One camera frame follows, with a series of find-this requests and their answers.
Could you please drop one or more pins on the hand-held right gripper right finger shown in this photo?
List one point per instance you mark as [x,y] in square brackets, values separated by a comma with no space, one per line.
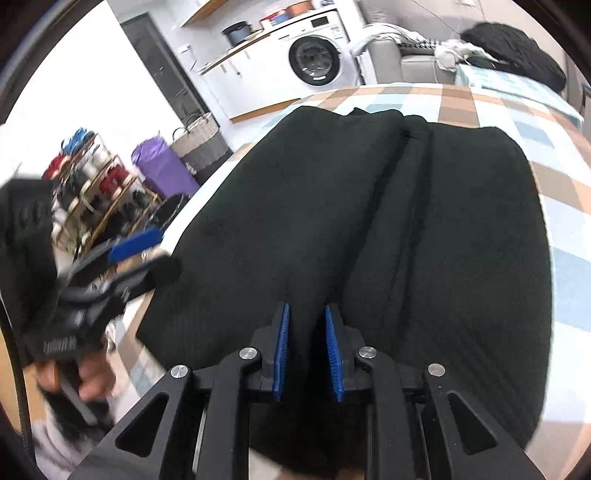
[334,355]

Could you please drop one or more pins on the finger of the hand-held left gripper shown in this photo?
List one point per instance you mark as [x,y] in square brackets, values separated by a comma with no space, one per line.
[136,244]
[152,274]

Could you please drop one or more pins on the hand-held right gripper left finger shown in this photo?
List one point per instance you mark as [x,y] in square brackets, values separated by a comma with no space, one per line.
[281,350]

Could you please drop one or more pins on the black garment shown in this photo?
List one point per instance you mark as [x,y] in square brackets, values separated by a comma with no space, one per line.
[369,207]

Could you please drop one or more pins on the person's left forearm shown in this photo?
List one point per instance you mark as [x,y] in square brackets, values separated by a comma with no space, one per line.
[69,438]

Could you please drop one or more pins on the pile of light clothes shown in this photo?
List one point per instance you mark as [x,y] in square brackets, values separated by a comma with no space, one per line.
[383,32]

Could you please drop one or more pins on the person's left hand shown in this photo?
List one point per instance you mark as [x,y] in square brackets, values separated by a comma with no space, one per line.
[94,374]

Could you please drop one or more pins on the wooden shoe rack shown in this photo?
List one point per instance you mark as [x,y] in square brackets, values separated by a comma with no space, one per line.
[101,184]

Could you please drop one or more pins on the purple plastic bag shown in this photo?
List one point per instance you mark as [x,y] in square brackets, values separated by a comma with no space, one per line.
[166,170]

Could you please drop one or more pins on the woven laundry basket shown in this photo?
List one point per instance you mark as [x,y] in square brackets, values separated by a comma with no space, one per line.
[203,143]

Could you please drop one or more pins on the dark door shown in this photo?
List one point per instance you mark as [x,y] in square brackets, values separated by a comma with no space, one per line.
[161,69]

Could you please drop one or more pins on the white low cabinet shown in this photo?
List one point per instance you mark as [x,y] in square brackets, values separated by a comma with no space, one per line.
[258,92]

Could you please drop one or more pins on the black cooking pot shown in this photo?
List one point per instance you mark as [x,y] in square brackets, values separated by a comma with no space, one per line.
[236,33]

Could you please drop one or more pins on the white washing machine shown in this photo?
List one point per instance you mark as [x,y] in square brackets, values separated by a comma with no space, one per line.
[314,57]

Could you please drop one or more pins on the brown white checked cloth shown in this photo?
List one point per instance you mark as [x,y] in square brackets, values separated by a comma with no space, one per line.
[568,230]

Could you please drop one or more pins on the orange basin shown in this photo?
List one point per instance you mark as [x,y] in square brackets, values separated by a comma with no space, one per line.
[300,7]

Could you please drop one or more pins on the grey sofa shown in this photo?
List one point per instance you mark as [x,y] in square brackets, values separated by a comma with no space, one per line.
[415,69]

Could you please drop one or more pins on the blue checked cloth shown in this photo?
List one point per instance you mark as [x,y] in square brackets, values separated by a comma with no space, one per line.
[498,81]

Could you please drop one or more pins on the black padded jacket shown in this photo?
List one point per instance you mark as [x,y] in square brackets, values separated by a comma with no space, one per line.
[512,46]

